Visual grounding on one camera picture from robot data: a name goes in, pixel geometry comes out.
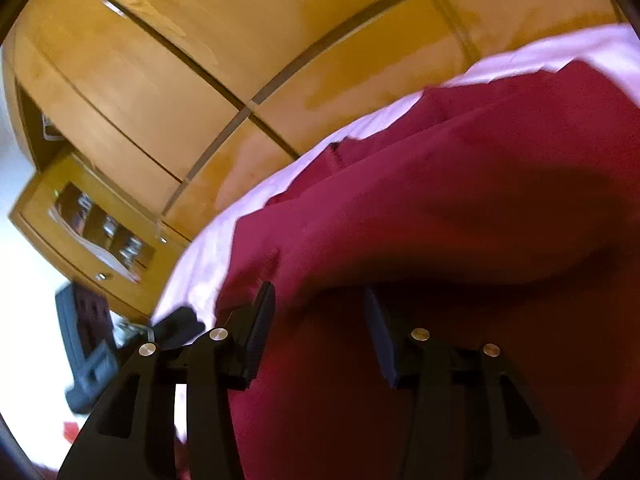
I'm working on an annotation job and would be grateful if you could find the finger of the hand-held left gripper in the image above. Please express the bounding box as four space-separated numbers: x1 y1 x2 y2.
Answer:
152 306 206 353

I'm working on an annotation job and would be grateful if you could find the red garment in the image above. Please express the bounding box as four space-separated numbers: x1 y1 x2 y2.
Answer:
215 60 640 480

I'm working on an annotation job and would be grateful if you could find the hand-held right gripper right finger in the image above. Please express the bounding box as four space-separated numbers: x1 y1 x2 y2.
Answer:
364 287 583 480

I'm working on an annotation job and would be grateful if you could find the wooden cabinet with glass door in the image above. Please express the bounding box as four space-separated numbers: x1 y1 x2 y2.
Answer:
7 152 192 318

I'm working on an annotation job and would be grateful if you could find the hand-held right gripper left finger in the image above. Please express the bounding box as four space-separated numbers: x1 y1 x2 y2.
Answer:
57 281 277 480

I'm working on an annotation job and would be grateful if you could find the pink bedsheet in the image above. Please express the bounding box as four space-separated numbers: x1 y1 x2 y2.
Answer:
152 22 640 443

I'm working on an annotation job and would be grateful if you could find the wooden wardrobe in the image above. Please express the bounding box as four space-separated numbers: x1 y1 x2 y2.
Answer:
2 0 631 243

